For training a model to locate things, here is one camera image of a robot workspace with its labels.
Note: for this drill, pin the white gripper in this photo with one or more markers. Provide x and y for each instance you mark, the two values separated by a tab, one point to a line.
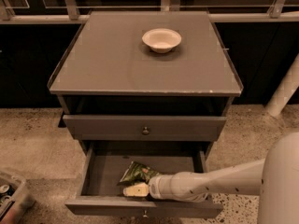
158	186

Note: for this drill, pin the green jalapeno chip bag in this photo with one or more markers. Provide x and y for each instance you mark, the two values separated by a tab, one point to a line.
138	173

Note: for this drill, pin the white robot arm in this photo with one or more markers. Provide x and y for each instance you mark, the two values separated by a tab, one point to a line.
274	179

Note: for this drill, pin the grey open middle drawer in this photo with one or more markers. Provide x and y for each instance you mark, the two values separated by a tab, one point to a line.
99	191

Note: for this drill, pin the brass top drawer knob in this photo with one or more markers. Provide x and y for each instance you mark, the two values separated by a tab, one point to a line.
145	131

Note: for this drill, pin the grey top drawer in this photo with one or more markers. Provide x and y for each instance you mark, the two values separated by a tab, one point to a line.
129	128

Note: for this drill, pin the grey drawer cabinet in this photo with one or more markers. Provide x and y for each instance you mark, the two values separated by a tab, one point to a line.
108	70

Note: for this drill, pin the clear plastic bin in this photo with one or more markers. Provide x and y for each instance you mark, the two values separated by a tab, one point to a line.
18	200

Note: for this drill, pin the metal can in bin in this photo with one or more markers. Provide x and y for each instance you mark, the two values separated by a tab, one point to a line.
4	189

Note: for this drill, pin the white bowl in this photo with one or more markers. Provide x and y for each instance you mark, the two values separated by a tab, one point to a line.
161	40

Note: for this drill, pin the white diagonal pole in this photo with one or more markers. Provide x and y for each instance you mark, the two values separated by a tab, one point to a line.
286	89

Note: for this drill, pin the metal railing frame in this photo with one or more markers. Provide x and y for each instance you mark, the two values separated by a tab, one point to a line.
78	11

